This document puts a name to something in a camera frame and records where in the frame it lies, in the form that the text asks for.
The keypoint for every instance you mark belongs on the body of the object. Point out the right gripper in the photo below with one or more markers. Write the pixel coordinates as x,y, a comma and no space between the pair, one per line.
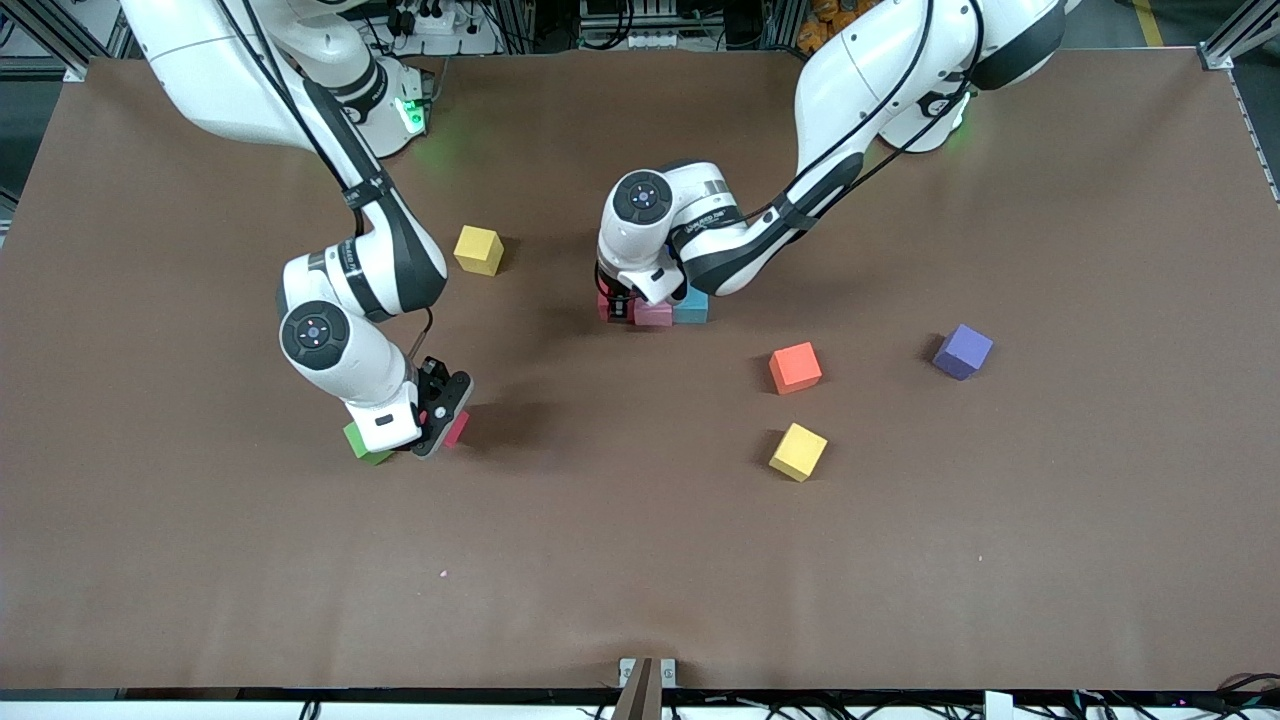
426,387

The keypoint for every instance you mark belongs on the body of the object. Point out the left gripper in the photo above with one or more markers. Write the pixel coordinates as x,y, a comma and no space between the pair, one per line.
612,294

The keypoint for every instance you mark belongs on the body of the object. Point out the red foam cube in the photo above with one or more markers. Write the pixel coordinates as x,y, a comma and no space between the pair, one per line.
604,310
457,428

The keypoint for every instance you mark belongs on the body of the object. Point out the pink foam cube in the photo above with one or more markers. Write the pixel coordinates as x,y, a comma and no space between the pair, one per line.
652,315

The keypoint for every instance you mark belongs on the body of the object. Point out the blue foam cube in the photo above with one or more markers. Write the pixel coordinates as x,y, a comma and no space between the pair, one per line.
692,308

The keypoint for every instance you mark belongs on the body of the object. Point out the green foam cube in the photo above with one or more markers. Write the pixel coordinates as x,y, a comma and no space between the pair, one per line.
360,447

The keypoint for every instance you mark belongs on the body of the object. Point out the orange foam cube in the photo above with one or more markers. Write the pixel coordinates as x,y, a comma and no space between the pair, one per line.
794,366

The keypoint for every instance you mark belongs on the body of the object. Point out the purple foam cube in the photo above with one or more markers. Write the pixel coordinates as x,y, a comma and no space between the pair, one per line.
962,351

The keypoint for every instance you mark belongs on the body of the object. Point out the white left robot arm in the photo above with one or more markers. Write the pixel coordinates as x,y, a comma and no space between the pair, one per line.
880,60

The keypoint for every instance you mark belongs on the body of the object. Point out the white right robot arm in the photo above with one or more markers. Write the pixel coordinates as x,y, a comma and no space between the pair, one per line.
220,80

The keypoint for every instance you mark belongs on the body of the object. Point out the yellow foam cube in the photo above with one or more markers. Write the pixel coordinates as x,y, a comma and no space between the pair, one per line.
479,250
798,452

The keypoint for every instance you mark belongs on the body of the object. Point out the white socket strip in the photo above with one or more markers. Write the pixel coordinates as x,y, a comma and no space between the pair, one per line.
640,40

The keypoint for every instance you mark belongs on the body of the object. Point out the white power strip with plugs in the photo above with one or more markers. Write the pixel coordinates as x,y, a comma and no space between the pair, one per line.
470,40

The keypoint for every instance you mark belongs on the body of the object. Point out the bag of orange snacks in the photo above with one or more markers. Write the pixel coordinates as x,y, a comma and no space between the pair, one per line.
820,30

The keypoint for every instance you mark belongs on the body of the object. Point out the small white adapter box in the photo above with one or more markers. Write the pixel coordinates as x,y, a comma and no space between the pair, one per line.
998,705

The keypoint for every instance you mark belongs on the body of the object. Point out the metal bracket with post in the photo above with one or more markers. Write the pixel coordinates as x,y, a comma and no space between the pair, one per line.
647,690

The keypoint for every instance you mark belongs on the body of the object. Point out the aluminium frame strut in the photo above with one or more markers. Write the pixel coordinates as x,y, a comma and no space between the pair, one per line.
75,70
1225,50

